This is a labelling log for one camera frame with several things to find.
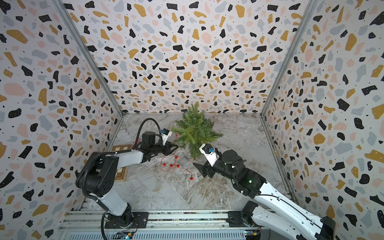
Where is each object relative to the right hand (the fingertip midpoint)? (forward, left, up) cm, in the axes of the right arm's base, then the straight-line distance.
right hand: (200, 157), depth 68 cm
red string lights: (+11, +21, -26) cm, 35 cm away
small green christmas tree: (+14, +3, +3) cm, 14 cm away
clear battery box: (+13, +12, -25) cm, 30 cm away
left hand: (+17, +15, -16) cm, 28 cm away
